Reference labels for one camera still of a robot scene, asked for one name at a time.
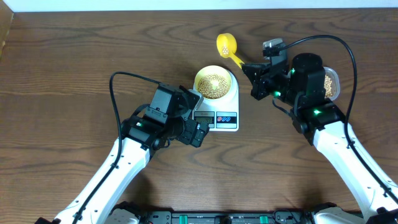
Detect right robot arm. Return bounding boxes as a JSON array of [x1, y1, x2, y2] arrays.
[[241, 53, 397, 223]]

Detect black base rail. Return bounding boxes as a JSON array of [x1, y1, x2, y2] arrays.
[[107, 202, 364, 224]]

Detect soybeans in bowl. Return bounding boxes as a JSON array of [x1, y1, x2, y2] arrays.
[[197, 74, 230, 99]]

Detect white kitchen scale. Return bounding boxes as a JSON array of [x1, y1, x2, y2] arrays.
[[192, 71, 239, 132]]

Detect clear plastic container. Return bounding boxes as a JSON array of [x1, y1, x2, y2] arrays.
[[324, 67, 340, 101]]

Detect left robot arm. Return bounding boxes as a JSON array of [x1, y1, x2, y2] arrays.
[[36, 104, 210, 224]]

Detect soybeans in container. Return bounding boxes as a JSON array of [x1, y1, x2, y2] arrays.
[[324, 75, 333, 98]]

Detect yellow bowl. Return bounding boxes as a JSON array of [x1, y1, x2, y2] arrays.
[[193, 65, 232, 100]]

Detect soybeans in scoop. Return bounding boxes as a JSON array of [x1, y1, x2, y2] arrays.
[[221, 45, 229, 57]]

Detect yellow measuring scoop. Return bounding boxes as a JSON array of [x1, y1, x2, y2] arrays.
[[216, 33, 244, 68]]

